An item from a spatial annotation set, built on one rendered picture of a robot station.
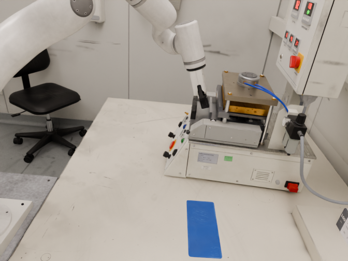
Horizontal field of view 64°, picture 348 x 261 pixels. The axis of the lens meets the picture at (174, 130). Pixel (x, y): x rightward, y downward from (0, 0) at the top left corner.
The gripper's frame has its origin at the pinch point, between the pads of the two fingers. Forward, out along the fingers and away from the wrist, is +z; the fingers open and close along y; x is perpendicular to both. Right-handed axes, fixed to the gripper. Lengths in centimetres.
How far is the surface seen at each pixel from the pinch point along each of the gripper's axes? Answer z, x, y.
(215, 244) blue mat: 27, -2, 46
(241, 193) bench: 30.7, 7.9, 20.8
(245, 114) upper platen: 3.5, 14.7, 10.0
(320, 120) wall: 37, 53, -33
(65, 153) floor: 57, -138, -87
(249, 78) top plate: -7.4, 18.5, 3.8
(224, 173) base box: 23.3, 3.1, 17.0
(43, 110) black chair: 11, -128, -75
